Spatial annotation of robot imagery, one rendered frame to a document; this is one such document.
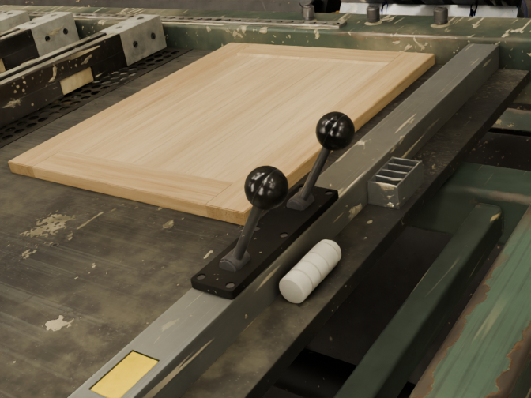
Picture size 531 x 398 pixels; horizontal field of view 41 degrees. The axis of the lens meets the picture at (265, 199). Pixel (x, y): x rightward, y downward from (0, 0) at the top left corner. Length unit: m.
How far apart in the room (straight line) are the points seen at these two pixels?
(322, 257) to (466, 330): 0.19
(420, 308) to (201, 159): 0.38
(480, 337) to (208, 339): 0.23
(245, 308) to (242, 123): 0.46
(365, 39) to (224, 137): 0.39
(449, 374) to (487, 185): 0.45
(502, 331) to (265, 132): 0.56
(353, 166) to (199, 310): 0.30
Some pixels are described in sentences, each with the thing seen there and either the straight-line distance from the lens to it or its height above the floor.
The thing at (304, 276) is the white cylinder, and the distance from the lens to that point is 0.69.
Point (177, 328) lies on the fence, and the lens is 0.63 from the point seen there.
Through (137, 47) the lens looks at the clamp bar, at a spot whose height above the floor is 0.97.
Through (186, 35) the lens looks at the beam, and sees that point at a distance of 1.56.
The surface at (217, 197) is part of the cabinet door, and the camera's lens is 0.87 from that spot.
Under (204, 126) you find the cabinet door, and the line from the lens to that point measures 1.09.
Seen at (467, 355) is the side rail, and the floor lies 1.50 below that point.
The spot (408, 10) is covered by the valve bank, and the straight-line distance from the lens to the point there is 1.49.
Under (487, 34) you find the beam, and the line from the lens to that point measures 1.25.
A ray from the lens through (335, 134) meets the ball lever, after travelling 0.68.
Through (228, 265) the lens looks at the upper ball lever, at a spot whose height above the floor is 1.49.
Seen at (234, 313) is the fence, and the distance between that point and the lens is 0.65.
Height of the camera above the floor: 2.03
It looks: 57 degrees down
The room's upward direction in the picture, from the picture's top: 78 degrees counter-clockwise
